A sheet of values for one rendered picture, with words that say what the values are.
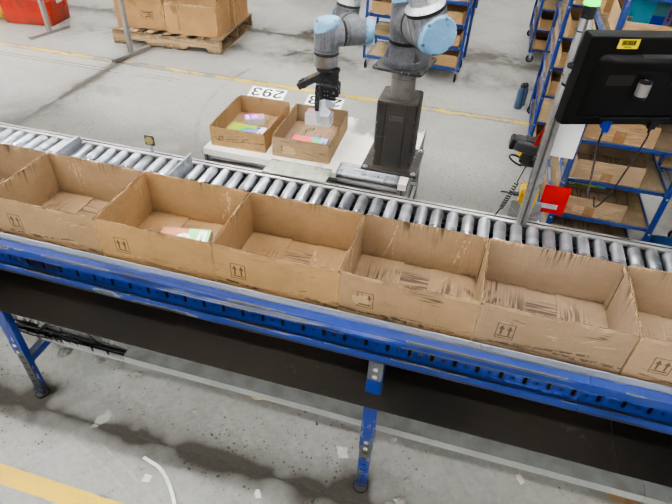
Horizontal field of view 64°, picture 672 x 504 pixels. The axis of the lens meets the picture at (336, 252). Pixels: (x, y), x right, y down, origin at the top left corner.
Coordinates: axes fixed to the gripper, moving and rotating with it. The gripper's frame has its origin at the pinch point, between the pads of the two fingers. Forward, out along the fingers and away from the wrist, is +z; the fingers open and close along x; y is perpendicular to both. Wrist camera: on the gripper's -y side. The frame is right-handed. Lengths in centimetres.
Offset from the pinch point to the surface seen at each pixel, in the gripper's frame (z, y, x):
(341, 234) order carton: 16, 23, -51
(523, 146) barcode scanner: 4, 79, 9
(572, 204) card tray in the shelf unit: 51, 114, 52
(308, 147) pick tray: 28.2, -11.9, 23.8
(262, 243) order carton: 22, -3, -56
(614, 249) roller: 36, 122, -1
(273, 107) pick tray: 30, -43, 62
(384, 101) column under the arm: 2.9, 20.5, 29.0
